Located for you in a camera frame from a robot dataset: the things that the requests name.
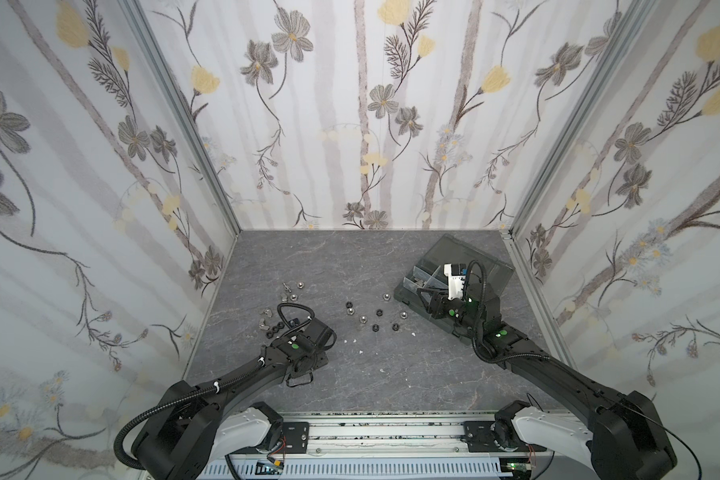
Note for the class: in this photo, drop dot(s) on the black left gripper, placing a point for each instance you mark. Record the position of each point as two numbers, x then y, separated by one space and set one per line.
323 359

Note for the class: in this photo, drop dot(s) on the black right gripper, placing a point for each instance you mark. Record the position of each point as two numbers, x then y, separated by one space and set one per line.
442 293

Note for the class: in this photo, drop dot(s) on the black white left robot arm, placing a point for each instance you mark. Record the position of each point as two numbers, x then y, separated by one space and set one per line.
193 425

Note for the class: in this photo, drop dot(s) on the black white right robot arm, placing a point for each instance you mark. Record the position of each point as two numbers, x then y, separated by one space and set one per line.
616 435

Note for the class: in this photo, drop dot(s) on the grey compartment organizer box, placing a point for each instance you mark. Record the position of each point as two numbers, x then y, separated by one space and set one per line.
483 269

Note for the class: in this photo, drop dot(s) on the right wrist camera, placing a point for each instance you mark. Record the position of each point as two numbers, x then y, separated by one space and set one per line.
456 276

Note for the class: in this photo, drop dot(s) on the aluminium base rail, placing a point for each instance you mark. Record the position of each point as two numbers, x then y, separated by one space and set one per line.
388 436

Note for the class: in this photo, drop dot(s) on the white slotted cable duct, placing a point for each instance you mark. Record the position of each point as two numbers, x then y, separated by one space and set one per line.
379 468

